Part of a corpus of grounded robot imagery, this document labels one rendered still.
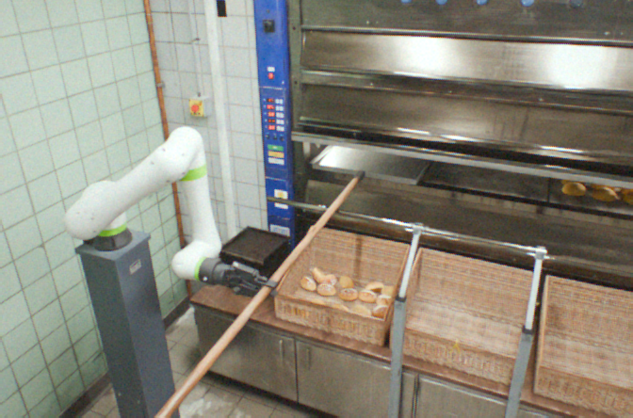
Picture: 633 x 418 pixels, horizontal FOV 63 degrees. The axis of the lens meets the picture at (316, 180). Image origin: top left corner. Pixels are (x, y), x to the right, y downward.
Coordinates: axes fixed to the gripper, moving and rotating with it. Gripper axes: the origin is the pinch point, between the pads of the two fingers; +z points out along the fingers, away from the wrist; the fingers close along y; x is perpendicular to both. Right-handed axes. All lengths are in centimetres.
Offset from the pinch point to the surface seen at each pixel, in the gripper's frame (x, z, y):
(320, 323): -49, -2, 56
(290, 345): -44, -16, 70
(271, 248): -73, -41, 38
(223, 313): -43, -54, 63
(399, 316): -39, 38, 30
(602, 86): -97, 96, -57
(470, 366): -49, 67, 55
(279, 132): -95, -46, -19
